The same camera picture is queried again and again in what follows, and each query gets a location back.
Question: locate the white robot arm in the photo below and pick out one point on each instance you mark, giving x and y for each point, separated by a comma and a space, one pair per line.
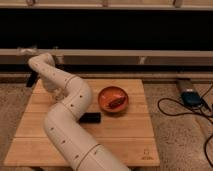
79, 148

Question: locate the orange bowl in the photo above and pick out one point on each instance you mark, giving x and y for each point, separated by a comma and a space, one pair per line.
110, 93

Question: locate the brown object in bowl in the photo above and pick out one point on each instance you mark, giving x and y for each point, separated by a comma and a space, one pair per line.
115, 103

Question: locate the black rectangular block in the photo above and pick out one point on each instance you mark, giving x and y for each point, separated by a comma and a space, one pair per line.
91, 118

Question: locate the grey power strip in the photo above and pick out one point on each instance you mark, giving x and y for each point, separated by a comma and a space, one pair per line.
185, 86

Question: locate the blue power adapter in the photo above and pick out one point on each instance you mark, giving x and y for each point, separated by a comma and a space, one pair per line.
191, 99

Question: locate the wooden rail beam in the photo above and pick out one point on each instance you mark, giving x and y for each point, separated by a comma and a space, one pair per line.
111, 57

